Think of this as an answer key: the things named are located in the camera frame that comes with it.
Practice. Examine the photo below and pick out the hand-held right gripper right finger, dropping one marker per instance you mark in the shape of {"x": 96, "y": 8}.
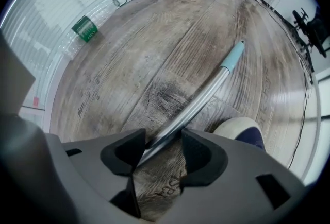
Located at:
{"x": 232, "y": 179}

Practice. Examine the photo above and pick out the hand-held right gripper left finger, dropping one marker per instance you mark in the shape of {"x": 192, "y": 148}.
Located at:
{"x": 92, "y": 166}

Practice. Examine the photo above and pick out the silver pole with teal grip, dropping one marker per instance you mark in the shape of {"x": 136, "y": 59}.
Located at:
{"x": 196, "y": 100}

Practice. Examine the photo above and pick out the person's right shoe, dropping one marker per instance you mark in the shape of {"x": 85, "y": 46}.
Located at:
{"x": 237, "y": 127}

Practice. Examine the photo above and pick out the small red sticker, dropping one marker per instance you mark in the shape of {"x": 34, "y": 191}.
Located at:
{"x": 36, "y": 102}

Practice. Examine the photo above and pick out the clear green-label water bottle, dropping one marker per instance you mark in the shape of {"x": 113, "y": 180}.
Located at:
{"x": 83, "y": 30}

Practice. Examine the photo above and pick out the black office chair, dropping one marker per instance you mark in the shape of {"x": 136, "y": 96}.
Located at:
{"x": 313, "y": 30}

